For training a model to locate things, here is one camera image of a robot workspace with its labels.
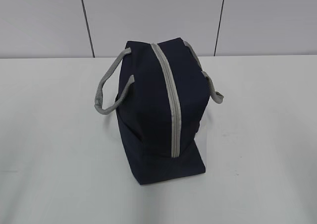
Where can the navy blue lunch bag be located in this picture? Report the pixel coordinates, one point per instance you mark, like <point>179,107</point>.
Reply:
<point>159,93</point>

